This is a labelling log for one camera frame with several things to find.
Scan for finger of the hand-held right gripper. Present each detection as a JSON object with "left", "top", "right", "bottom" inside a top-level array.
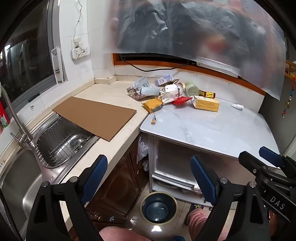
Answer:
[
  {"left": 259, "top": 146, "right": 296, "bottom": 173},
  {"left": 239, "top": 151, "right": 280, "bottom": 179}
]

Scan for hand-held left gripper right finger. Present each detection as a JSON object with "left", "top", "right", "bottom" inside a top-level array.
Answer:
[{"left": 190, "top": 155, "right": 271, "bottom": 241}]

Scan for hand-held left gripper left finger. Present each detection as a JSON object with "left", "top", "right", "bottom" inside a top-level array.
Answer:
[{"left": 25, "top": 154, "right": 108, "bottom": 241}]

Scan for round dark trash bin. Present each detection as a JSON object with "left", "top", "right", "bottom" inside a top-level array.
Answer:
[{"left": 140, "top": 191, "right": 178, "bottom": 224}]

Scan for yellow cardboard box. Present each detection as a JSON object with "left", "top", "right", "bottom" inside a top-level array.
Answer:
[{"left": 191, "top": 95, "right": 220, "bottom": 112}]

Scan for beige paper bag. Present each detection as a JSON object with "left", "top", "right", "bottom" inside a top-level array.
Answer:
[{"left": 169, "top": 78, "right": 185, "bottom": 91}]

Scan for purple white carton box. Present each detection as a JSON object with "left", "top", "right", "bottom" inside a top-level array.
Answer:
[{"left": 154, "top": 75, "right": 174, "bottom": 87}]

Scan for brown wooden cabinet doors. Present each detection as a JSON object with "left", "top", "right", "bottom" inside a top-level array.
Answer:
[{"left": 85, "top": 137, "right": 151, "bottom": 223}]

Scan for white cabinet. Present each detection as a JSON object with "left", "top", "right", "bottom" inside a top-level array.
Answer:
[{"left": 140, "top": 98, "right": 281, "bottom": 208}]

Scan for hanging clear plastic bag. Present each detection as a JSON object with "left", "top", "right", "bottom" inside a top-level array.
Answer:
[{"left": 136, "top": 136, "right": 149, "bottom": 172}]

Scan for brown cardboard sheet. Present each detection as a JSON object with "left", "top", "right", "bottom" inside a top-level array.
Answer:
[{"left": 52, "top": 97, "right": 137, "bottom": 141}]

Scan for stainless steel sink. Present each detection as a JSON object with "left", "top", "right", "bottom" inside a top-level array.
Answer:
[{"left": 0, "top": 113, "right": 100, "bottom": 232}]

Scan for red packet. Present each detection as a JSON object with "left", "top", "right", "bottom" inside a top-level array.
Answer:
[{"left": 172, "top": 96, "right": 193, "bottom": 105}]

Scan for small brown yellow box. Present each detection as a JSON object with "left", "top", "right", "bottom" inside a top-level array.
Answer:
[{"left": 199, "top": 90, "right": 216, "bottom": 99}]

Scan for pale green glass jar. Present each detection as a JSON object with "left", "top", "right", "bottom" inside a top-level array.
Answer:
[{"left": 184, "top": 81, "right": 200, "bottom": 97}]

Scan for mustard yellow packet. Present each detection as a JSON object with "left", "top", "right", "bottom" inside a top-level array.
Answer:
[{"left": 142, "top": 97, "right": 163, "bottom": 113}]

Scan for wooden shelf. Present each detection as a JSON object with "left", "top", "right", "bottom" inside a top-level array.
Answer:
[{"left": 284, "top": 60, "right": 296, "bottom": 80}]

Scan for crumpled white bag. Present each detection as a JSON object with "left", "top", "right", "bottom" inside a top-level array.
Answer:
[{"left": 159, "top": 84, "right": 184, "bottom": 105}]

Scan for pink foil packet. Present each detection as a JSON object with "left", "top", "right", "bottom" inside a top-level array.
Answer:
[{"left": 126, "top": 87, "right": 142, "bottom": 101}]

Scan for steel faucet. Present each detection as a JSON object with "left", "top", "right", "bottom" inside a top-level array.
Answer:
[{"left": 0, "top": 85, "right": 35, "bottom": 149}]

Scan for silver white foil pouch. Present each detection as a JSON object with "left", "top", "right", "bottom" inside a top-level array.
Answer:
[{"left": 132, "top": 76, "right": 160, "bottom": 96}]

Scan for red bottle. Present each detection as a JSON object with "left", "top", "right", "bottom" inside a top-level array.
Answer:
[{"left": 0, "top": 100, "right": 11, "bottom": 136}]

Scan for white serrated box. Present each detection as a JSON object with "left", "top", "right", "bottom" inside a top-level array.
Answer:
[{"left": 51, "top": 46, "right": 64, "bottom": 84}]

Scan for sliding glass window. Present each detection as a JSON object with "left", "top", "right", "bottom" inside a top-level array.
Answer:
[{"left": 0, "top": 0, "right": 67, "bottom": 109}]

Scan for translucent plastic sheet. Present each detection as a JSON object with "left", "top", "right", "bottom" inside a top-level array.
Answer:
[{"left": 103, "top": 0, "right": 287, "bottom": 100}]

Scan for wire dish rack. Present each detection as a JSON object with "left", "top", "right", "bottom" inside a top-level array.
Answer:
[{"left": 35, "top": 116, "right": 93, "bottom": 168}]

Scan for black braided cable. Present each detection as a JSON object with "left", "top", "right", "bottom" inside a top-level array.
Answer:
[{"left": 0, "top": 192, "right": 21, "bottom": 241}]

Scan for wooden window frame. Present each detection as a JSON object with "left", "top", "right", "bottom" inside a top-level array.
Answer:
[{"left": 112, "top": 53, "right": 266, "bottom": 95}]

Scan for white wall socket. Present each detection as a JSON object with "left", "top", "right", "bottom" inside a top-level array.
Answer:
[{"left": 70, "top": 38, "right": 90, "bottom": 60}]

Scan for white cable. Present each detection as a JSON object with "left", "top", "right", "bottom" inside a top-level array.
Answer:
[{"left": 73, "top": 0, "right": 85, "bottom": 56}]

